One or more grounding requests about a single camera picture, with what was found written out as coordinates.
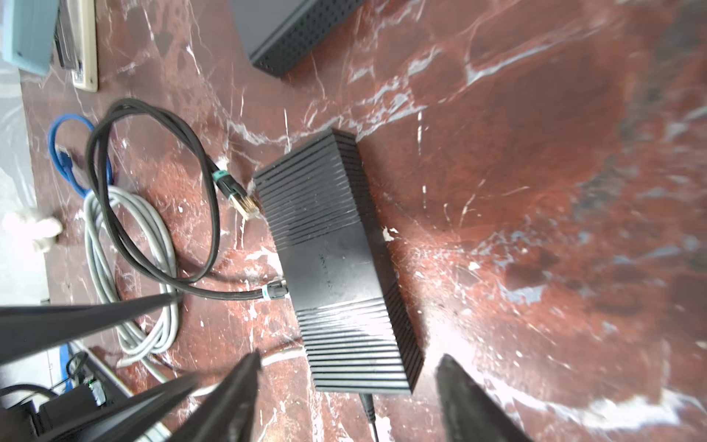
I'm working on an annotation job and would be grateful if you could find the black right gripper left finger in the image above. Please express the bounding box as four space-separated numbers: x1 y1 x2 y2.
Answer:
169 351 261 442

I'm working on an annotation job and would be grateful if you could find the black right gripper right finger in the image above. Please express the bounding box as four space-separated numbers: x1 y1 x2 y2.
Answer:
436 354 530 441

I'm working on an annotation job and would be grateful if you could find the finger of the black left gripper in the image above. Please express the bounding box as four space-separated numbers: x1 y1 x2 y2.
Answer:
38 374 199 441
1 294 182 365

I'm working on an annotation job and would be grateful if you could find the black ribbed router box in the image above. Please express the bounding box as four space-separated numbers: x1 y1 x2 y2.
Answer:
254 129 423 395

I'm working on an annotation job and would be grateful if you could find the dark grey network switch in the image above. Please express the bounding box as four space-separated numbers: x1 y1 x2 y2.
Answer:
230 0 362 78

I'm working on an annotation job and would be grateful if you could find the white plush toy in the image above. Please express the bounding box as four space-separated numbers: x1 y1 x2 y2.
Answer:
2 208 64 253

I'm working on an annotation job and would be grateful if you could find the grey phone slab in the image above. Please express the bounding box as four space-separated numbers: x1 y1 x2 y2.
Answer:
1 0 99 93

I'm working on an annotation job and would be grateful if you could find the grey ethernet cable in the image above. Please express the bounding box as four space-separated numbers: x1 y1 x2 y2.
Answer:
82 184 305 388

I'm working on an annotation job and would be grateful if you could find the black cable with green plug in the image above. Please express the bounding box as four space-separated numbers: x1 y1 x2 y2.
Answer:
85 98 291 302

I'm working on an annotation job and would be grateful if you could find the blue cable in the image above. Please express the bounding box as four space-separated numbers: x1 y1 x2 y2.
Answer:
48 113 114 199

